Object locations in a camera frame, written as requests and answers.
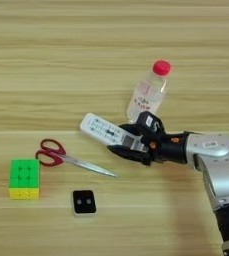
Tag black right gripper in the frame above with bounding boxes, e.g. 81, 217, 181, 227
106, 123, 191, 167

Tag white remote control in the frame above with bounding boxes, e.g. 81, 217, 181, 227
79, 112, 148, 154

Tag clear water bottle red cap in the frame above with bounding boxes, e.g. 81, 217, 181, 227
125, 59, 172, 125

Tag red handled scissors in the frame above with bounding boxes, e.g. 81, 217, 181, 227
35, 138, 119, 179

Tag small black square device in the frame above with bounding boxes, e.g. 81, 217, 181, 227
72, 189, 98, 216

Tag green yellow Rubik's cube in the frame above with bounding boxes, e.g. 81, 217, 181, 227
7, 158, 41, 201

